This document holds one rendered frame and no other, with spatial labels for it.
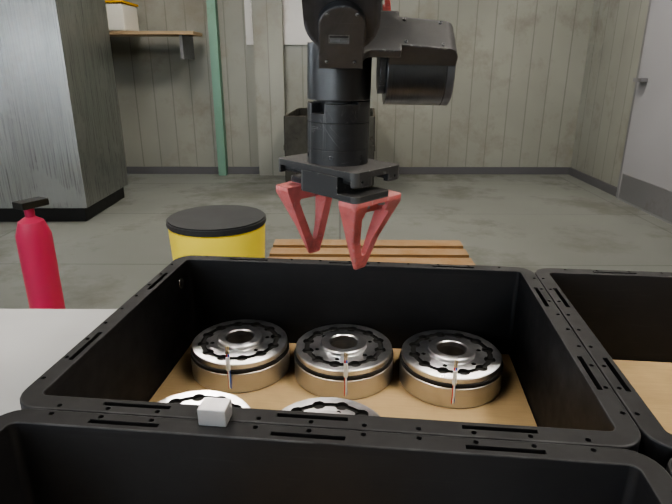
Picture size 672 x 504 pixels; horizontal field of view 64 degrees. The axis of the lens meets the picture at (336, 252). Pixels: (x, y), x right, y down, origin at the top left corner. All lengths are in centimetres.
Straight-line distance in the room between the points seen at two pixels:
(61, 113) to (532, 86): 454
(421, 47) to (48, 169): 424
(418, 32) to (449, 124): 568
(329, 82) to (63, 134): 407
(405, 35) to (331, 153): 11
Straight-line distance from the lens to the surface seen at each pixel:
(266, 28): 597
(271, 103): 597
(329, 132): 48
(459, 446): 34
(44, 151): 458
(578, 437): 37
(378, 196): 48
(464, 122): 619
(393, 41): 47
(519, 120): 634
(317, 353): 56
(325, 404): 49
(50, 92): 450
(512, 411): 56
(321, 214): 56
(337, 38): 44
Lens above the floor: 114
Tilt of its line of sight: 19 degrees down
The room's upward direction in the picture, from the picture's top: straight up
